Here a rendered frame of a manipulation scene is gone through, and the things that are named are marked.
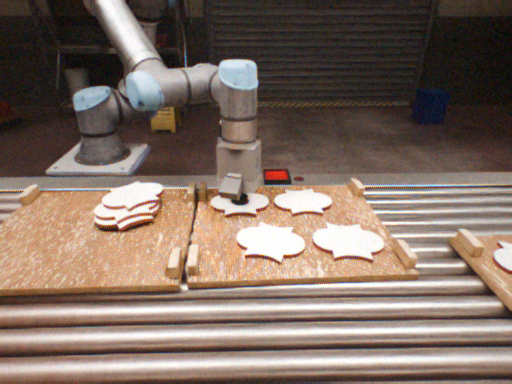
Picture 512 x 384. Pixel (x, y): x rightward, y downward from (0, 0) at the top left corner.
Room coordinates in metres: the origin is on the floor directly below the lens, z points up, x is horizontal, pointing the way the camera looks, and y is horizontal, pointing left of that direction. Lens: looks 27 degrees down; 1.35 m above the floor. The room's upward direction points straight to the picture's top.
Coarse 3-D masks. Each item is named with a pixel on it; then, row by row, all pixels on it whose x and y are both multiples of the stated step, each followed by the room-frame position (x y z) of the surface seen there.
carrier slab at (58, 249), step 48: (48, 192) 0.78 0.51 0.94; (96, 192) 0.78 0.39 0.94; (0, 240) 0.58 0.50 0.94; (48, 240) 0.57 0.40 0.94; (96, 240) 0.57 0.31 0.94; (144, 240) 0.57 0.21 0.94; (0, 288) 0.44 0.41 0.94; (48, 288) 0.44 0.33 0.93; (96, 288) 0.44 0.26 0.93; (144, 288) 0.45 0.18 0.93
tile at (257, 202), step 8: (216, 200) 0.72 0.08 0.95; (224, 200) 0.72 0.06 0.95; (256, 200) 0.72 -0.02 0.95; (264, 200) 0.72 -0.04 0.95; (216, 208) 0.68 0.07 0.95; (224, 208) 0.68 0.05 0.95; (232, 208) 0.68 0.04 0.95; (240, 208) 0.68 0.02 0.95; (248, 208) 0.68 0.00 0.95; (256, 208) 0.68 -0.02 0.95; (264, 208) 0.69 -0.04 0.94
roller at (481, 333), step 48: (0, 336) 0.36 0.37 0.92; (48, 336) 0.36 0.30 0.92; (96, 336) 0.36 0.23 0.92; (144, 336) 0.36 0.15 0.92; (192, 336) 0.36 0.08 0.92; (240, 336) 0.36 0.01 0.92; (288, 336) 0.36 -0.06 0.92; (336, 336) 0.36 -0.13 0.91; (384, 336) 0.36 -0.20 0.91; (432, 336) 0.36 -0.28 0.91; (480, 336) 0.36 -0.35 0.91
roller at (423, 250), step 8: (416, 248) 0.57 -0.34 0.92; (424, 248) 0.57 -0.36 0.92; (432, 248) 0.57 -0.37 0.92; (440, 248) 0.57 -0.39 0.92; (448, 248) 0.57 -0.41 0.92; (424, 256) 0.56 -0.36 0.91; (432, 256) 0.56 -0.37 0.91; (440, 256) 0.56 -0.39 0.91; (448, 256) 0.56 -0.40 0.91; (456, 256) 0.56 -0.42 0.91
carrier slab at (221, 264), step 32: (256, 192) 0.78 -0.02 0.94; (320, 192) 0.78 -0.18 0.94; (352, 192) 0.78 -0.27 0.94; (224, 224) 0.63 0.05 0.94; (256, 224) 0.63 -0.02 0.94; (288, 224) 0.63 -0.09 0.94; (320, 224) 0.63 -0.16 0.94; (352, 224) 0.63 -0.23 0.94; (224, 256) 0.52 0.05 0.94; (320, 256) 0.52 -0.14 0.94; (384, 256) 0.52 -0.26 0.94; (192, 288) 0.45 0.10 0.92
